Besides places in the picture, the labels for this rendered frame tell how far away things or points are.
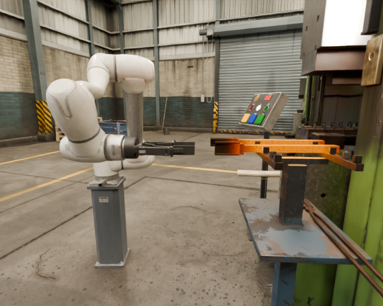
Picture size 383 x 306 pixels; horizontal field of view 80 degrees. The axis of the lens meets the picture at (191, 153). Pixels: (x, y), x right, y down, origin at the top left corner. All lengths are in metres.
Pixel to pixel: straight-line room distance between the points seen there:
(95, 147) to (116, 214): 0.94
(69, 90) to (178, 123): 9.37
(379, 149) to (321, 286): 0.76
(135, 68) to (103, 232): 1.09
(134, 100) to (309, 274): 1.28
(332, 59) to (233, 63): 8.20
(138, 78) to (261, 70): 8.22
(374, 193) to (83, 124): 1.04
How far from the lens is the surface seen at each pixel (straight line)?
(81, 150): 0.79
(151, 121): 10.57
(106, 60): 1.24
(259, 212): 0.94
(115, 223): 1.69
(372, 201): 1.13
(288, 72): 9.27
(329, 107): 1.60
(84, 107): 0.70
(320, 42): 1.28
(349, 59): 1.36
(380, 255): 1.12
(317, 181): 1.20
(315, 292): 1.51
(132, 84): 1.25
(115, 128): 5.88
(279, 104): 1.75
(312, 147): 0.84
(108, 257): 1.83
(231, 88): 9.34
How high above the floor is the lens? 1.11
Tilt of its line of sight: 12 degrees down
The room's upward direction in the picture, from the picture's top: straight up
